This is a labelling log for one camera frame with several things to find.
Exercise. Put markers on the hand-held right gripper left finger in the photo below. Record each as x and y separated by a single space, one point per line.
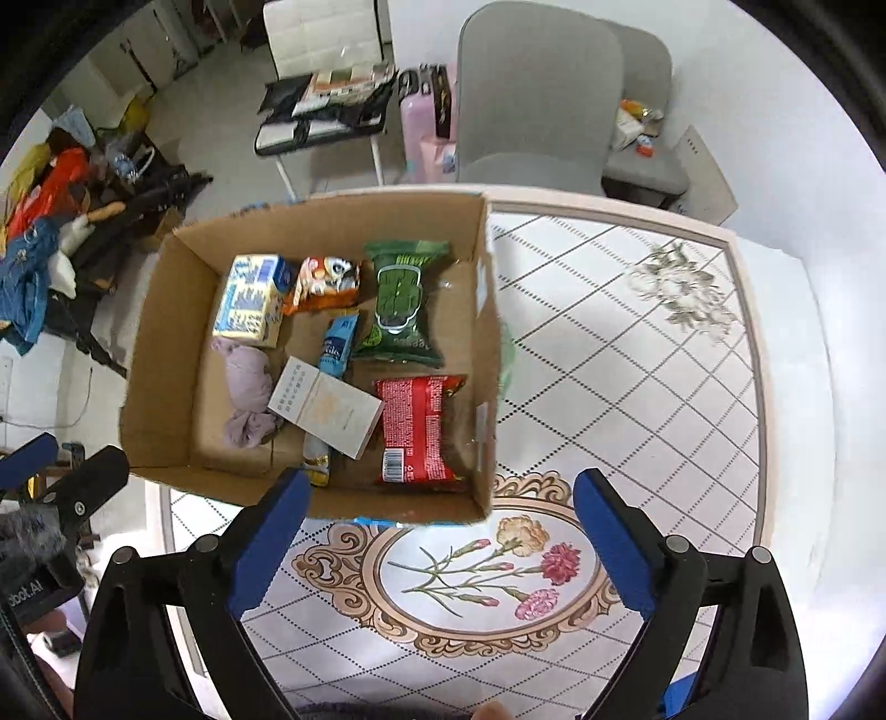
270 540

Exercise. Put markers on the blue and white tissue pack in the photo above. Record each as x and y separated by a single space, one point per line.
253 301

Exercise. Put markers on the black bag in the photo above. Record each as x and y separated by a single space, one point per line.
318 128

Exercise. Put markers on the black folder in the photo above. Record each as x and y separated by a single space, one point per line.
284 95

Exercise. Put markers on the pink suitcase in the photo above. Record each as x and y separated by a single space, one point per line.
415 114

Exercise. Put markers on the grey upholstered chair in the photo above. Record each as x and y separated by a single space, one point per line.
647 69
540 97

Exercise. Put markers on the small brown cardboard box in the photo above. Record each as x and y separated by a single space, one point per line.
163 228

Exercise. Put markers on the orange snack packet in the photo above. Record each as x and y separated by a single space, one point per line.
322 284

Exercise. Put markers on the white board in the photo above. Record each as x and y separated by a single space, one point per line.
702 173

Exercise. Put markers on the green wet wipes packet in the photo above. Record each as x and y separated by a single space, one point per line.
401 298

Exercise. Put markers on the pile of colourful clothes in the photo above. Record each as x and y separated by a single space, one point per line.
31 277

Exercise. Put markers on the pink paper bag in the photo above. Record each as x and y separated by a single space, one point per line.
437 160

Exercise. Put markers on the white padded chair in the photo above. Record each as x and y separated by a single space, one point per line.
325 34

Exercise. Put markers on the white and yellow package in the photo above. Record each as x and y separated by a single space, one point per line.
630 124

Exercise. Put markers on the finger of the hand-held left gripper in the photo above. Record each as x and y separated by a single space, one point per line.
90 478
28 457

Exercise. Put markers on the stack of papers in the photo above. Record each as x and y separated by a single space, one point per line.
346 84

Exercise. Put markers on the long blue packet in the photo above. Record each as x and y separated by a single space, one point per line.
338 343

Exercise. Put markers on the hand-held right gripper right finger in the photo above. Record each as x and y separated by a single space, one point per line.
616 547

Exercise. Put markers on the red snack packet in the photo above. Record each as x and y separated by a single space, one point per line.
419 429

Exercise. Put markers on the purple sock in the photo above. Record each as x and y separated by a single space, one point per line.
246 388

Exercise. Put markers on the small red and white box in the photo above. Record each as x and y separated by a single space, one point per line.
644 145

